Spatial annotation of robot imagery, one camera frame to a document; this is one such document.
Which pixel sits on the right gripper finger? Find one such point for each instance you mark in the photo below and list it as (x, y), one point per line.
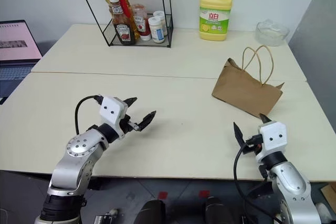
(264, 119)
(240, 136)

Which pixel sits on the brown paper bag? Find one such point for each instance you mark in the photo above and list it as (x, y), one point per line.
(244, 93)

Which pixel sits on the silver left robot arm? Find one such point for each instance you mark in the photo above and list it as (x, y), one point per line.
(74, 161)

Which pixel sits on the dark rounded shape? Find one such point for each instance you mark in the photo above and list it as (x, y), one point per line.
(151, 212)
(215, 211)

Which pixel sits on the red squeeze ketchup bottle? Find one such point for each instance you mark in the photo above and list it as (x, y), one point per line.
(140, 23)

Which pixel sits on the yellow detergent jug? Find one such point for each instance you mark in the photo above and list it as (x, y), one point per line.
(214, 22)

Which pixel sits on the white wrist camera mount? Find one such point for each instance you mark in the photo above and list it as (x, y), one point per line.
(273, 137)
(111, 108)

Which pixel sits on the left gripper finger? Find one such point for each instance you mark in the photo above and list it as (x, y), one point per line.
(147, 120)
(131, 101)

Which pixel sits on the open laptop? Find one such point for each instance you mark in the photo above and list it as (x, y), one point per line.
(15, 43)

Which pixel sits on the grey partition panel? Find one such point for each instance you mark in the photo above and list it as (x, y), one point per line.
(317, 37)

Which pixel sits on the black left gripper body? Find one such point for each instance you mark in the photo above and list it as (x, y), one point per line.
(130, 125)

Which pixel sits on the dark glass ketchup bottle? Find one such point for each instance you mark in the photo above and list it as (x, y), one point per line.
(123, 31)

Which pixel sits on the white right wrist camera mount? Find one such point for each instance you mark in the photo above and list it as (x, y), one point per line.
(273, 137)

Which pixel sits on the white spice jar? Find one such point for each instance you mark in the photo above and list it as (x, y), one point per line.
(157, 31)
(161, 15)

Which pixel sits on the clear glass bowl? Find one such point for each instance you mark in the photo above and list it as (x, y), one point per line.
(271, 33)

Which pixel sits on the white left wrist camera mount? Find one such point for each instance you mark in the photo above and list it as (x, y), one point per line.
(111, 108)

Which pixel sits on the brown cardboard piece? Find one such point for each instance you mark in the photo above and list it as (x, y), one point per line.
(329, 191)

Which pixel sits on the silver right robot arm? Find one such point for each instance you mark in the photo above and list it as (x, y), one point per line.
(291, 182)

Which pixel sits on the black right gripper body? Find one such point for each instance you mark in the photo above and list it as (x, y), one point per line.
(256, 142)

